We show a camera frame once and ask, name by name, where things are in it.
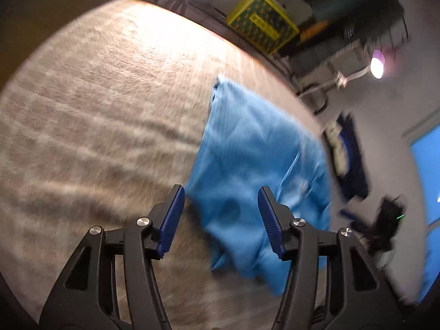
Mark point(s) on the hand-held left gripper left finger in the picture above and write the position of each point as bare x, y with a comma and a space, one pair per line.
172, 213

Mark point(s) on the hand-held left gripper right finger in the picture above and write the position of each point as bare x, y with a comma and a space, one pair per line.
270, 220

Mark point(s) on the light blue jacket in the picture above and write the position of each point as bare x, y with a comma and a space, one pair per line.
247, 144

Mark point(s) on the white folded clothes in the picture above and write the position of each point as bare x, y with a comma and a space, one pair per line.
338, 151

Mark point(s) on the black metal clothes rack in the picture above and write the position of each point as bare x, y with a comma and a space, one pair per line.
350, 32

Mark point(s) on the window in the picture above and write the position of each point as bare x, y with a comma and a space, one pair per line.
429, 178

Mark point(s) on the navy puffer jacket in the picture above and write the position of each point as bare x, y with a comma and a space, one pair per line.
354, 165

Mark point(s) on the bed with striped sheet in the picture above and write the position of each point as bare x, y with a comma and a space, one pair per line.
86, 110

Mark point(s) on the white clip lamp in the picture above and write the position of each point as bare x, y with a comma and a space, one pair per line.
377, 65

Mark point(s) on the hanging grey plaid coat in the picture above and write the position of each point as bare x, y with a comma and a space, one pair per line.
316, 58

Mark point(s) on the mustard patterned cloth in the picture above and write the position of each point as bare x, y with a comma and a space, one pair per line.
314, 30

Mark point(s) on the yellow and green box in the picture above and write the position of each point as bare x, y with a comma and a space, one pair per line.
261, 20

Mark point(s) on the hanging dark denim jacket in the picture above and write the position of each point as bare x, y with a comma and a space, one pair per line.
326, 7

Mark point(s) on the black metal bed rail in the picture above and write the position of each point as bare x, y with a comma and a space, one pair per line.
323, 105

